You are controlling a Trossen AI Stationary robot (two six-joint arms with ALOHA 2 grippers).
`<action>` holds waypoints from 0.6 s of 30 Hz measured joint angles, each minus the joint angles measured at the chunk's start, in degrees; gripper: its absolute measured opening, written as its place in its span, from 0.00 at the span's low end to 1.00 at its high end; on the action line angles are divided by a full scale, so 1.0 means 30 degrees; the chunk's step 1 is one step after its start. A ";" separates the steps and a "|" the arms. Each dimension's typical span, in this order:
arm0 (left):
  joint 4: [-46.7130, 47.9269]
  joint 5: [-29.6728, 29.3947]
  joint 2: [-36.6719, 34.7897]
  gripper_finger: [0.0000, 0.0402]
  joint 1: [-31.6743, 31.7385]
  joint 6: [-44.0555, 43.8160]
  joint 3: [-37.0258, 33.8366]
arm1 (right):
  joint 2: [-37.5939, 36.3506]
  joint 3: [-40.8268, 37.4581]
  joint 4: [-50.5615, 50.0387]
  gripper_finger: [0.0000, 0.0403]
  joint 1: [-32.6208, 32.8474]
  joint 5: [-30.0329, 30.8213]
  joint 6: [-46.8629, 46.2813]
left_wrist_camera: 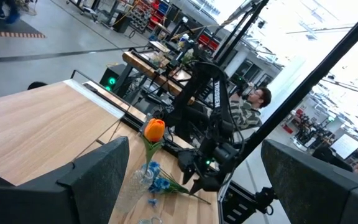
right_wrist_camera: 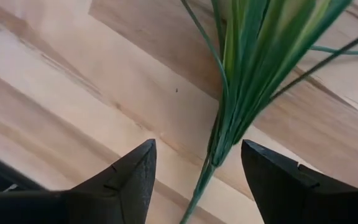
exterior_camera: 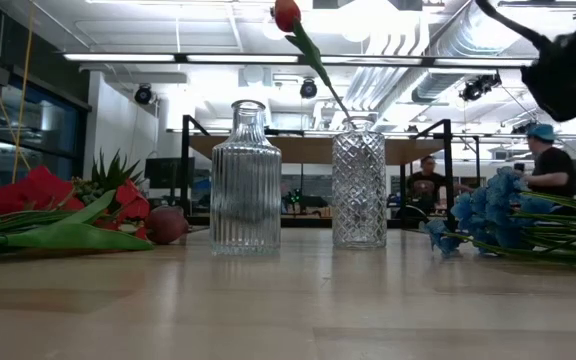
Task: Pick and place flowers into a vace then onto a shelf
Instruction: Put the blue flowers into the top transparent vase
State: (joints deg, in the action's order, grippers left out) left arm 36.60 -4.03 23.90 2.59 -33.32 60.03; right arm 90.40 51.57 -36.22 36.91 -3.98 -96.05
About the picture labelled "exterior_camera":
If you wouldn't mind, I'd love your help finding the black computer monitor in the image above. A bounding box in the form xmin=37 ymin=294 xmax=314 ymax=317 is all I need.
xmin=143 ymin=157 xmax=196 ymax=190

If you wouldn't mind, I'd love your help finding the diamond-pattern clear glass vase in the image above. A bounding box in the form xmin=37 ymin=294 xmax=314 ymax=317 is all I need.
xmin=331 ymin=115 xmax=388 ymax=250

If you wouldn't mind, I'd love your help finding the black ceiling spotlight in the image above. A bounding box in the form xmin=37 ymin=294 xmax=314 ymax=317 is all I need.
xmin=299 ymin=78 xmax=319 ymax=100
xmin=134 ymin=83 xmax=155 ymax=106
xmin=459 ymin=73 xmax=503 ymax=103

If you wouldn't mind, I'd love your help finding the blue artificial flower bunch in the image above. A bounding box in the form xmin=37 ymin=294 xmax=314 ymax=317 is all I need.
xmin=422 ymin=166 xmax=576 ymax=267

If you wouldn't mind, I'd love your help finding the yellow extension cable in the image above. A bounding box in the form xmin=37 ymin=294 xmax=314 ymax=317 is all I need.
xmin=0 ymin=0 xmax=37 ymax=184

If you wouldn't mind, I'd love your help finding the potted green succulent plant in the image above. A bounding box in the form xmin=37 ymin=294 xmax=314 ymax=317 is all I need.
xmin=70 ymin=148 xmax=145 ymax=207

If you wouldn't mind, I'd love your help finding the dark red artificial tulip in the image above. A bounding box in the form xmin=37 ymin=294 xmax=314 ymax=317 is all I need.
xmin=2 ymin=189 xmax=190 ymax=254

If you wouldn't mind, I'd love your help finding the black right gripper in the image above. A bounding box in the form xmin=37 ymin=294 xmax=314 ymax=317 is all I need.
xmin=520 ymin=0 xmax=576 ymax=124

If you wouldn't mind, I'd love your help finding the person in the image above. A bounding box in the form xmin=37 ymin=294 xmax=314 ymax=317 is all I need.
xmin=406 ymin=154 xmax=475 ymax=217
xmin=515 ymin=123 xmax=576 ymax=199

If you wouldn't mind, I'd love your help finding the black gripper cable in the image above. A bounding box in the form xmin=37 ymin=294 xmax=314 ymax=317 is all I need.
xmin=475 ymin=0 xmax=553 ymax=51

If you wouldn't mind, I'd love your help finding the wooden shelf with black legs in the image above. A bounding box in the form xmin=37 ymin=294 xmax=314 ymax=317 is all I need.
xmin=180 ymin=114 xmax=457 ymax=239

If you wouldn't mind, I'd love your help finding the orange artificial tulip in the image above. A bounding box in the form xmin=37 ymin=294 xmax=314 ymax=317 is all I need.
xmin=272 ymin=0 xmax=354 ymax=121

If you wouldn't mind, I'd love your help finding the ribbed clear glass vase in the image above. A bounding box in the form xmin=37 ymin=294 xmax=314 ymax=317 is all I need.
xmin=209 ymin=99 xmax=284 ymax=257

